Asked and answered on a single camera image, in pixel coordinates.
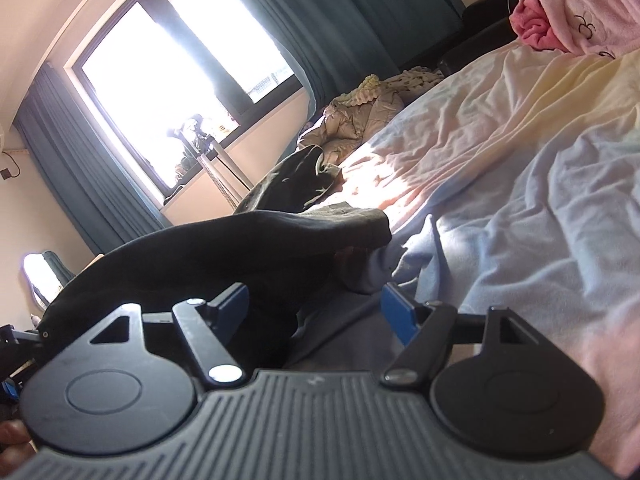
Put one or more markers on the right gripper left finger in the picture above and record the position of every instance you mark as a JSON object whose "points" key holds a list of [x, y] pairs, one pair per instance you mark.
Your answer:
{"points": [[206, 327]]}

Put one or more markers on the right blue curtain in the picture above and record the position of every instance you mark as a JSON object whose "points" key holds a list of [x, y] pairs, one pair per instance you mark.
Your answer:
{"points": [[333, 44]]}

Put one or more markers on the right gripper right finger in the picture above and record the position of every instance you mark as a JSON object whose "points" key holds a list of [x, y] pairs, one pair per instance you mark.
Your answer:
{"points": [[424, 330]]}

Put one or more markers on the pink fleece blanket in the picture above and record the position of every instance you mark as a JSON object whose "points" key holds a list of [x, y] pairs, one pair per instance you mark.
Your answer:
{"points": [[603, 27]]}

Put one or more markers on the beige quilted jacket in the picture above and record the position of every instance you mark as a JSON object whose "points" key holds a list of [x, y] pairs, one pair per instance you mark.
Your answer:
{"points": [[352, 118]]}

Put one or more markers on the vanity mirror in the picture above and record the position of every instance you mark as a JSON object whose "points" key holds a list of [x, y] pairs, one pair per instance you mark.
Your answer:
{"points": [[47, 275]]}

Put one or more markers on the blue curtain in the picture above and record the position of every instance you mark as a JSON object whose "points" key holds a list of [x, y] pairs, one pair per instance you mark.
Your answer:
{"points": [[105, 205], [333, 44]]}

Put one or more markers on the left blue curtain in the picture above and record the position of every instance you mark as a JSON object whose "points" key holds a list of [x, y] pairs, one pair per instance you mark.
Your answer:
{"points": [[105, 205]]}

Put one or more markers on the dark framed window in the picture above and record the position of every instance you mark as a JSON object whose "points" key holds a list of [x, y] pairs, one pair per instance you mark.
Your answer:
{"points": [[178, 81]]}

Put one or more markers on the pastel bed sheet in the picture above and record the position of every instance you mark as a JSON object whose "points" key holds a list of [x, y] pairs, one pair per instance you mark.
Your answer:
{"points": [[512, 190]]}

